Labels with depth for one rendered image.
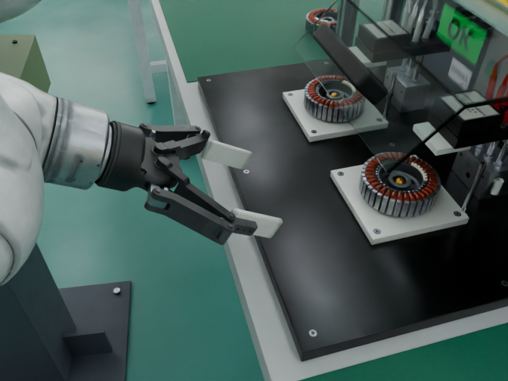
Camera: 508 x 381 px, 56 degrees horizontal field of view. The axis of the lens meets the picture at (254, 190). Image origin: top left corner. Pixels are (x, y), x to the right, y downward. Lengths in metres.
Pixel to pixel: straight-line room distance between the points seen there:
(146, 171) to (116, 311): 1.05
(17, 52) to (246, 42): 0.51
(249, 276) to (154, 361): 0.84
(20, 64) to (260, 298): 0.62
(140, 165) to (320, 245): 0.27
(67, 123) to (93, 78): 2.20
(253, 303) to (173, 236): 1.12
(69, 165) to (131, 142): 0.07
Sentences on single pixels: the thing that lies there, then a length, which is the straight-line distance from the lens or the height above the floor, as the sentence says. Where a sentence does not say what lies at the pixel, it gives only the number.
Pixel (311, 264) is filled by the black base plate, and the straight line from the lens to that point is 0.64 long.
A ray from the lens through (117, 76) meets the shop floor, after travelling 2.69.
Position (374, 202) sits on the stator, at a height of 0.80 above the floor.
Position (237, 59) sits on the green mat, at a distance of 1.13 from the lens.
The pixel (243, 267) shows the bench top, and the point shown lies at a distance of 0.66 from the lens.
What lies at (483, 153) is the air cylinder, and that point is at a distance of 0.79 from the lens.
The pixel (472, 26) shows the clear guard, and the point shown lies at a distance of 0.55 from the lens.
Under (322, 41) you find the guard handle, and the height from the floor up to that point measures 1.06.
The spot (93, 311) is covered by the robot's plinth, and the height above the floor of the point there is 0.02.
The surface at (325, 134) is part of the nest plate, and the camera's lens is 0.84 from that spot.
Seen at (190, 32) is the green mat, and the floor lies 0.75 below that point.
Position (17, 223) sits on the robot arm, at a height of 1.05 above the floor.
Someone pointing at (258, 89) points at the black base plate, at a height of 0.77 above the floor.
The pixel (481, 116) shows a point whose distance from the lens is 0.69.
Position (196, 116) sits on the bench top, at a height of 0.75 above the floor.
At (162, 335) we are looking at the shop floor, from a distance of 1.49.
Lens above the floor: 1.27
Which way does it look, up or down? 43 degrees down
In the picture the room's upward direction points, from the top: straight up
